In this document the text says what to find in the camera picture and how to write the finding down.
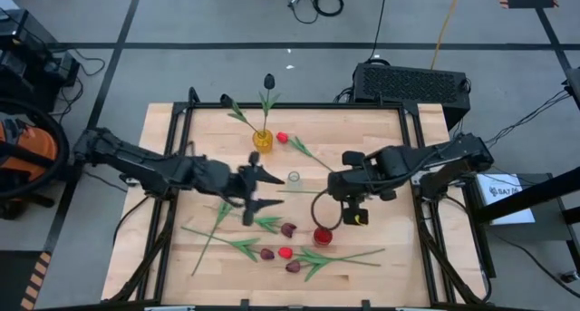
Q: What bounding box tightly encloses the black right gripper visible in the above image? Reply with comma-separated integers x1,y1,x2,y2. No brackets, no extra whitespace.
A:
326,150,399,227

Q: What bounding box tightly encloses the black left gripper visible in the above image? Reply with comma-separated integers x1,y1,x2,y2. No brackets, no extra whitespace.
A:
189,151,286,227

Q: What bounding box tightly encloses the maroon artificial tulip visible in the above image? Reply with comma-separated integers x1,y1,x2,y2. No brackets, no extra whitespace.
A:
179,226,276,263
285,248,386,284
202,204,298,239

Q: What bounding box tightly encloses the red artificial tulip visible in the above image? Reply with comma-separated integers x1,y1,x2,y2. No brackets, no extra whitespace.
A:
275,131,335,173
277,246,382,271
189,200,235,277

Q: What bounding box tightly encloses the yellow glass vase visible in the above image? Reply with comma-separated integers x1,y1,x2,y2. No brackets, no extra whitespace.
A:
252,128,275,155

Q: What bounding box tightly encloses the red glass vase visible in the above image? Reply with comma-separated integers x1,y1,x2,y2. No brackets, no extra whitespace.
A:
312,227,334,248

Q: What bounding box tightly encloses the black computer case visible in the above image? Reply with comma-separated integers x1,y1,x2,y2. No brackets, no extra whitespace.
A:
352,62,472,130

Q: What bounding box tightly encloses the white paper sign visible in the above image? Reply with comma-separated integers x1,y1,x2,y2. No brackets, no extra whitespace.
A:
475,172,537,226

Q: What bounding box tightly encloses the black metal beam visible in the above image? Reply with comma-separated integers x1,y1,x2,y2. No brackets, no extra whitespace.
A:
470,165,580,226

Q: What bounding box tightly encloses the orange black vacuum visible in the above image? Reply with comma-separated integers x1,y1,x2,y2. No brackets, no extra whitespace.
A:
0,96,72,202

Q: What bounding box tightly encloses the orange vacuum cleaner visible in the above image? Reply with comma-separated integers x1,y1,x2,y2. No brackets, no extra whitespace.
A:
0,113,60,221

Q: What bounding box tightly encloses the black equipment rack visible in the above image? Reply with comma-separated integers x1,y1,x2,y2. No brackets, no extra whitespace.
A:
0,6,82,115

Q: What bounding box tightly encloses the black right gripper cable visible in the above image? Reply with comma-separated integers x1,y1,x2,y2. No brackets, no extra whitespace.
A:
310,188,344,233

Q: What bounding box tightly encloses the black aluminium table frame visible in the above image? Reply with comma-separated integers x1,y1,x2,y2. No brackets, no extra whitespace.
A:
101,86,493,311

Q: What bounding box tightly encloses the long black floor cable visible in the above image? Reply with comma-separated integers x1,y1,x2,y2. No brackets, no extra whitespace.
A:
367,0,390,62

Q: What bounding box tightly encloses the yellow floor cable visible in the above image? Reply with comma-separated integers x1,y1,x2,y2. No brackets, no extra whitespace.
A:
430,0,466,71

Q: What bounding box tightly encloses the coiled black cable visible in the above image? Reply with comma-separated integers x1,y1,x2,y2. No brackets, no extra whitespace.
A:
312,0,344,18

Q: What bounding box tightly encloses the black cable with connector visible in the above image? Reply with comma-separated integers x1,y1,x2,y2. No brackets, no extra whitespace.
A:
286,0,321,25

